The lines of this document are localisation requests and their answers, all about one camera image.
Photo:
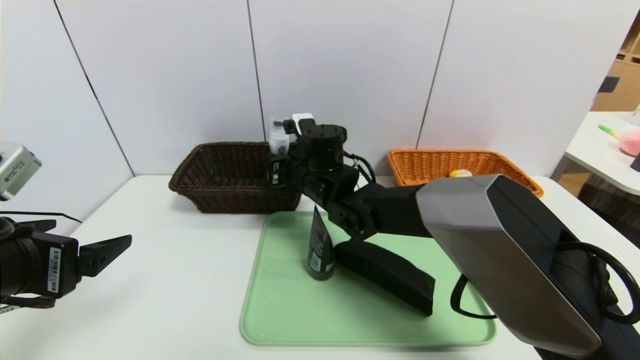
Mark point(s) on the black glasses case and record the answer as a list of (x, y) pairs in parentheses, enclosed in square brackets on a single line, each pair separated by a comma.
[(390, 275)]

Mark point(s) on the light green plastic tray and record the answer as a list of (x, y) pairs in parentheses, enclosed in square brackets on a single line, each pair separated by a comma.
[(285, 310)]

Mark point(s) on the dark brown wicker basket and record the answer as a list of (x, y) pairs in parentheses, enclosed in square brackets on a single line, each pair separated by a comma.
[(220, 195)]

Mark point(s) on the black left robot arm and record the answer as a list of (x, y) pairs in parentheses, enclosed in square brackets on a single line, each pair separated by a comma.
[(20, 265)]

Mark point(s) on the wooden shelf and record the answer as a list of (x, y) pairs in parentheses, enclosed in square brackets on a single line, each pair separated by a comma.
[(625, 85)]

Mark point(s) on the dark box on side table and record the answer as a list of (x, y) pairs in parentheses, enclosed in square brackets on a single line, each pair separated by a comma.
[(636, 163)]

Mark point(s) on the pink round object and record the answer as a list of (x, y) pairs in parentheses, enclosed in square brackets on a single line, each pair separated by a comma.
[(631, 143)]

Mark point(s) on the orange wicker basket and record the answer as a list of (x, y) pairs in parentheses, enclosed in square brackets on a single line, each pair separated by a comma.
[(425, 167)]

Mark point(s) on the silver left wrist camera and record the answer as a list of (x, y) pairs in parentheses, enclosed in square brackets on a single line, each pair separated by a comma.
[(15, 170)]

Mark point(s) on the grey sign on shelf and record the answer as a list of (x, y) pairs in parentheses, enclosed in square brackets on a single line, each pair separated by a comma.
[(605, 84)]

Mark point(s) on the white side table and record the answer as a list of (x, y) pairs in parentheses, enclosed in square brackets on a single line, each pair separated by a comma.
[(595, 145)]

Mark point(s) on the dark cosmetic tube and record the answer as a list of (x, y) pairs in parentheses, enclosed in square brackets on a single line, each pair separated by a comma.
[(320, 255)]

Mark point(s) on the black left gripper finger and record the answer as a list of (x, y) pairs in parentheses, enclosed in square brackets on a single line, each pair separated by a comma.
[(100, 255)]

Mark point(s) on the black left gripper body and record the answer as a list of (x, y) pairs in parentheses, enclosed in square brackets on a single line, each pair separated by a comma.
[(57, 268)]

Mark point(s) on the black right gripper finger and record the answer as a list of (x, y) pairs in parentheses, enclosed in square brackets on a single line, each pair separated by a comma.
[(272, 157)]

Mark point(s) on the green marker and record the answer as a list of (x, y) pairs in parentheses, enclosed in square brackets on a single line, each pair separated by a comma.
[(609, 131)]

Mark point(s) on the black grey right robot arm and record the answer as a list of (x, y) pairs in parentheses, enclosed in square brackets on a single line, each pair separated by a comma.
[(500, 240)]

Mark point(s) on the round yellow-orange toy bun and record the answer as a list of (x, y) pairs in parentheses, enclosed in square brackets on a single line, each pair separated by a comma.
[(460, 173)]

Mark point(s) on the translucent bottle with dark cap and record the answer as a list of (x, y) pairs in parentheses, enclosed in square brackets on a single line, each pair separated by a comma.
[(279, 132)]

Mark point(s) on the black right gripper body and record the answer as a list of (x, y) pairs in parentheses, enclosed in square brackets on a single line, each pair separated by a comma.
[(275, 175)]

